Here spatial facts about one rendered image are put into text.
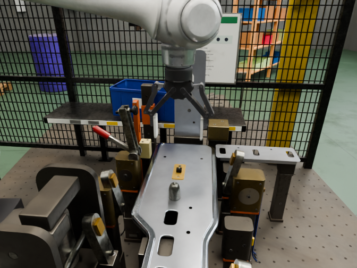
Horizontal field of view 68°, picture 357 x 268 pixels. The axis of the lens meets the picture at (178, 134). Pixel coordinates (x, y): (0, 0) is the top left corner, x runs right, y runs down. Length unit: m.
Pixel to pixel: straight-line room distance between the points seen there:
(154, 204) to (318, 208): 0.80
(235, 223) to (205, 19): 0.48
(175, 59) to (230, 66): 0.63
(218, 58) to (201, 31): 0.80
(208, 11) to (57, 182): 0.40
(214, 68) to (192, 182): 0.64
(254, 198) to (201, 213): 0.18
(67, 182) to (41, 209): 0.07
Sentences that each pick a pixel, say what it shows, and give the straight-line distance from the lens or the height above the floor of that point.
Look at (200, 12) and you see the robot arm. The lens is 0.47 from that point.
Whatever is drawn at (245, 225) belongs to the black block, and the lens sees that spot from 0.71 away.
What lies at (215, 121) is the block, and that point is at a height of 1.06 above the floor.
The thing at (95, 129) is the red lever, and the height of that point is 1.14.
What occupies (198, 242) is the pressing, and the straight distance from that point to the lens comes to 0.64.
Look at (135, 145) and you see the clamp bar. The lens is 0.82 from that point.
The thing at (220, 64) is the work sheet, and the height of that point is 1.24.
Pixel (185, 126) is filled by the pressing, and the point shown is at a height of 1.04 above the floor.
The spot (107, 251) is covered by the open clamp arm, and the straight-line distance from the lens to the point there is 0.63.
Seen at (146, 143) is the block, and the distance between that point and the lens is 0.89.
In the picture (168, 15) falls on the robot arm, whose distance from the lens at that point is 0.49.
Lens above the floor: 1.48
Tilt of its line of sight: 26 degrees down
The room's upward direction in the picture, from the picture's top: straight up
